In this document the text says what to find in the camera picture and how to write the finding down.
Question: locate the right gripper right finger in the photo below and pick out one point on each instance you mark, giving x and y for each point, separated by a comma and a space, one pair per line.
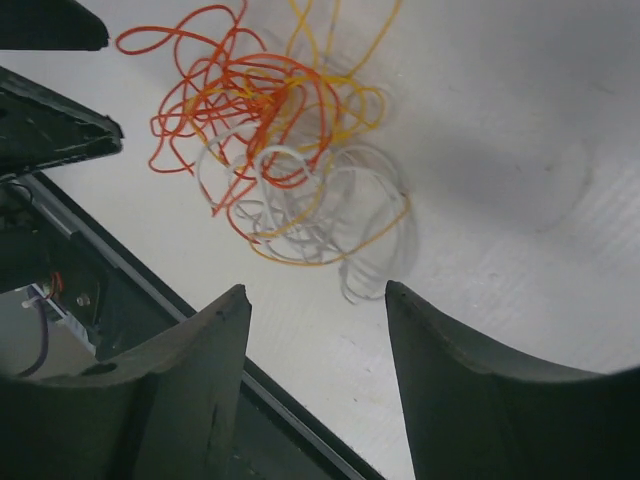
475, 408

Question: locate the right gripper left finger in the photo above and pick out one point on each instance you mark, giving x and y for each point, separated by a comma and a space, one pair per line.
165, 409

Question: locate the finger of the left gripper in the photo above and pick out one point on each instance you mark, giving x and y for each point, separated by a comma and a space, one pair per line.
41, 129
50, 25

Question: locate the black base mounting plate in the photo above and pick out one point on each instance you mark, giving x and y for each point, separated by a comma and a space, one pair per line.
73, 267

